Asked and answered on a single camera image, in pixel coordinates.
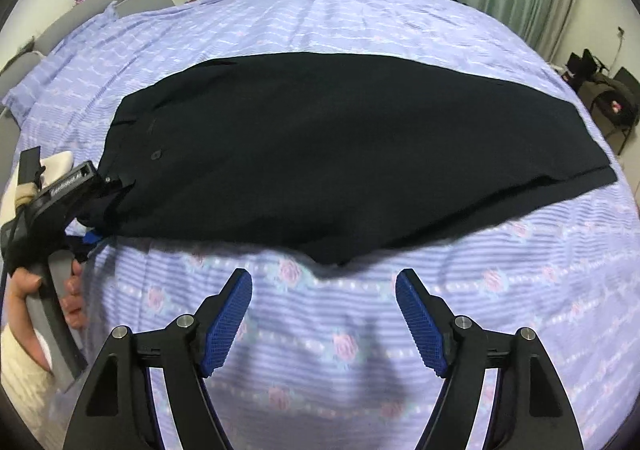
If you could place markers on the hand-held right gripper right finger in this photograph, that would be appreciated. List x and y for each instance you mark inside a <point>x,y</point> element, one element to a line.
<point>420,325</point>

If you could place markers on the black pants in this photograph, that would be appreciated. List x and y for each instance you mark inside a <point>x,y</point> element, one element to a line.
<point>350,154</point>

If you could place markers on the person's left hand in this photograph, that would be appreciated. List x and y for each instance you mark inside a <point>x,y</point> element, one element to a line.
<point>17,300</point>

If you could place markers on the purple floral pillow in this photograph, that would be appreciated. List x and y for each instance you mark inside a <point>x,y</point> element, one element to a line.
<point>85,29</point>
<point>55,89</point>

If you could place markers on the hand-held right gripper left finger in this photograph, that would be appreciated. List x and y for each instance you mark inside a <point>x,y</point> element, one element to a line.
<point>227,325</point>

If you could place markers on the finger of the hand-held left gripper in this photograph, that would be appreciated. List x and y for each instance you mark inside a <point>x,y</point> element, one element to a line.
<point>92,237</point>
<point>117,184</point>

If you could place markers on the black bag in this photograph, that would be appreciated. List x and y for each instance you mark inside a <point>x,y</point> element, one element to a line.
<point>582,65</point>

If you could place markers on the person's left forearm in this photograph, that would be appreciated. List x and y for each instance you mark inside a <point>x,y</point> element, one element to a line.
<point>22,380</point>

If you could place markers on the olive jacket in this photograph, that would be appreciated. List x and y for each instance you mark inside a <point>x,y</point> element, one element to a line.
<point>602,102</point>

